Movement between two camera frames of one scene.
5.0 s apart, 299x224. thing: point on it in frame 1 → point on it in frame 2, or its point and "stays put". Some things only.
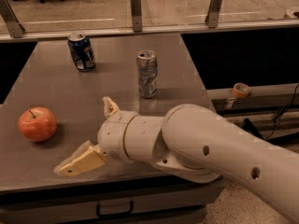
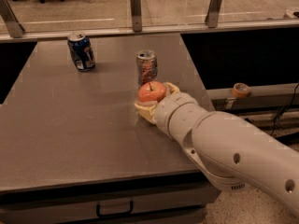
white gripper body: x=112 y=135 → x=167 y=108
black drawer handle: x=114 y=214 stays put
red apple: x=37 y=123 → x=151 y=91
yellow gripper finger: x=109 y=106 → x=170 y=89
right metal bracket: x=212 y=17 stays put
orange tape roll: x=241 y=91 stays put
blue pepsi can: x=80 y=48 stays put
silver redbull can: x=148 y=71 stays put
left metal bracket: x=9 y=18 stays put
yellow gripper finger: x=85 y=157 → x=147 y=109
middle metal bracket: x=136 y=10 stays put
